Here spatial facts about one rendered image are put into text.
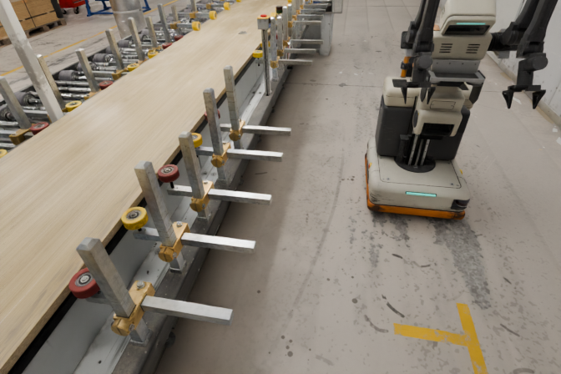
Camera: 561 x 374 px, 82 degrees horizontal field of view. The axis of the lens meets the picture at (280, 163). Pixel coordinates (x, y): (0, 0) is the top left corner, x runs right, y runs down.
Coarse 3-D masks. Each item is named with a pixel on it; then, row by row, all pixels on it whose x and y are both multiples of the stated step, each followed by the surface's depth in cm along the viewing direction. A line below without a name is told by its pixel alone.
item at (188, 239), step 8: (136, 232) 113; (144, 232) 113; (152, 232) 113; (160, 240) 113; (184, 240) 110; (192, 240) 109; (200, 240) 109; (208, 240) 109; (216, 240) 109; (224, 240) 109; (232, 240) 109; (240, 240) 109; (248, 240) 108; (216, 248) 109; (224, 248) 109; (232, 248) 108; (240, 248) 107; (248, 248) 106
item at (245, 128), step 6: (222, 126) 171; (228, 126) 171; (246, 126) 170; (252, 126) 170; (258, 126) 170; (246, 132) 170; (252, 132) 170; (258, 132) 169; (264, 132) 168; (270, 132) 167; (276, 132) 167; (282, 132) 166; (288, 132) 165
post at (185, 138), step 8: (184, 136) 111; (184, 144) 112; (192, 144) 115; (184, 152) 114; (192, 152) 115; (184, 160) 117; (192, 160) 116; (192, 168) 118; (192, 176) 121; (200, 176) 124; (192, 184) 123; (200, 184) 125; (192, 192) 126; (200, 192) 125; (208, 208) 134; (200, 216) 133
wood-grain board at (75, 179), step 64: (256, 0) 424; (192, 64) 231; (64, 128) 161; (128, 128) 159; (192, 128) 157; (0, 192) 122; (64, 192) 121; (128, 192) 120; (0, 256) 98; (64, 256) 97; (0, 320) 81
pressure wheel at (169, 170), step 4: (168, 164) 132; (172, 164) 132; (160, 168) 130; (164, 168) 131; (168, 168) 129; (172, 168) 130; (176, 168) 130; (160, 172) 128; (164, 172) 129; (168, 172) 128; (172, 172) 128; (176, 172) 128; (160, 176) 127; (164, 176) 126; (168, 176) 126; (172, 176) 127; (176, 176) 129; (160, 180) 128; (164, 180) 127; (168, 180) 127; (172, 180) 128; (172, 184) 133; (172, 188) 134
